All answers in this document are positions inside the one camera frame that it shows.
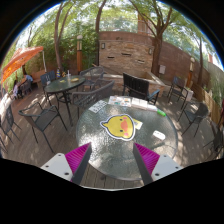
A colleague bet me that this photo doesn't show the stone fountain wall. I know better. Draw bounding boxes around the stone fountain wall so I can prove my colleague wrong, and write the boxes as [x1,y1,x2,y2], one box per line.
[99,40,153,75]

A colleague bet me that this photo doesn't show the green marker pen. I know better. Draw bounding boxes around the green marker pen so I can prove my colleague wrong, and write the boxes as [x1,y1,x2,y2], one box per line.
[157,109,166,117]

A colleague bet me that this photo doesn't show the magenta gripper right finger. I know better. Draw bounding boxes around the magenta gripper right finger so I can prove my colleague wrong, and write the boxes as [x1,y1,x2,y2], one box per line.
[133,143,182,185]

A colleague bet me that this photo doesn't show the round glass patio table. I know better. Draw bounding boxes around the round glass patio table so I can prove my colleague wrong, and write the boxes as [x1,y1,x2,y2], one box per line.
[76,98,178,180]

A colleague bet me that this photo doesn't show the dark round patio table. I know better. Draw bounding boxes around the dark round patio table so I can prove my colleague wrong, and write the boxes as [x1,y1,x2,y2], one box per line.
[45,75,86,125]

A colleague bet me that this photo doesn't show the white printed paper sheet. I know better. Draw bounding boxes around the white printed paper sheet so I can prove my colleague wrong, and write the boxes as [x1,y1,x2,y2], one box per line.
[89,100,107,113]

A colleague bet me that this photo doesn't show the yellow card under pad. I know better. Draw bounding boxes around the yellow card under pad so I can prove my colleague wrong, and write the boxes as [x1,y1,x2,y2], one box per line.
[133,119,143,130]

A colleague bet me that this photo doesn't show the grey mesh chair left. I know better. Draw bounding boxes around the grey mesh chair left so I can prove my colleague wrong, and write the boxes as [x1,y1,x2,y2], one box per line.
[18,102,66,152]

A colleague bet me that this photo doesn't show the dark chair right back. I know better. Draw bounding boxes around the dark chair right back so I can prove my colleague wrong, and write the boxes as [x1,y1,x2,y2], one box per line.
[168,76,188,100]

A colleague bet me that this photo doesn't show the black slatted bench chair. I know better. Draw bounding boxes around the black slatted bench chair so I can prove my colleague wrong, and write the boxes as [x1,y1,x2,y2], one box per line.
[122,73,160,105]

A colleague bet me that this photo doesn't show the wooden lamp post left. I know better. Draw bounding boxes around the wooden lamp post left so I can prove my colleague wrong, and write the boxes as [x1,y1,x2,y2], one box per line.
[77,35,83,74]

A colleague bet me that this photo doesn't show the dark chair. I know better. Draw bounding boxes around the dark chair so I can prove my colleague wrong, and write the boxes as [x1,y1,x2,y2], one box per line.
[0,105,22,153]
[168,76,188,100]

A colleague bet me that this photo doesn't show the white stacked booklets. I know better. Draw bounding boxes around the white stacked booklets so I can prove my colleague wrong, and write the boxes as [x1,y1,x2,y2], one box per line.
[131,98,157,111]

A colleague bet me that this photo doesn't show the orange patio umbrella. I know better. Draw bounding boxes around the orange patio umbrella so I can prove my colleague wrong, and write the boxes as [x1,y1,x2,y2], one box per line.
[1,46,43,83]

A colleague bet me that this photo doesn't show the colourful open booklet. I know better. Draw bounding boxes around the colourful open booklet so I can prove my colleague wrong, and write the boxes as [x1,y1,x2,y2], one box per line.
[108,96,131,107]

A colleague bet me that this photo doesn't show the grey mesh chair behind table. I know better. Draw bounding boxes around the grey mesh chair behind table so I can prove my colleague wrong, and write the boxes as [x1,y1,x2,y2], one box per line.
[80,66,104,90]

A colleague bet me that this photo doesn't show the grey mesh chair near table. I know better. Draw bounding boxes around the grey mesh chair near table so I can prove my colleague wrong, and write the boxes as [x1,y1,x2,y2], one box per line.
[71,79,114,109]

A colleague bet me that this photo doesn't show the dark chair far left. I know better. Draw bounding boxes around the dark chair far left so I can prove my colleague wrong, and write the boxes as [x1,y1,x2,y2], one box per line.
[0,105,22,153]

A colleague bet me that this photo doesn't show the dark chair right foreground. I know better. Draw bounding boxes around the dark chair right foreground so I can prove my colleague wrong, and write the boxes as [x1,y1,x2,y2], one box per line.
[181,102,209,129]

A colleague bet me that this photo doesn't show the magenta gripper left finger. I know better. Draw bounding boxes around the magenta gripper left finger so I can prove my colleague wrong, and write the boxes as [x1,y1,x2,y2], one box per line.
[42,143,92,185]

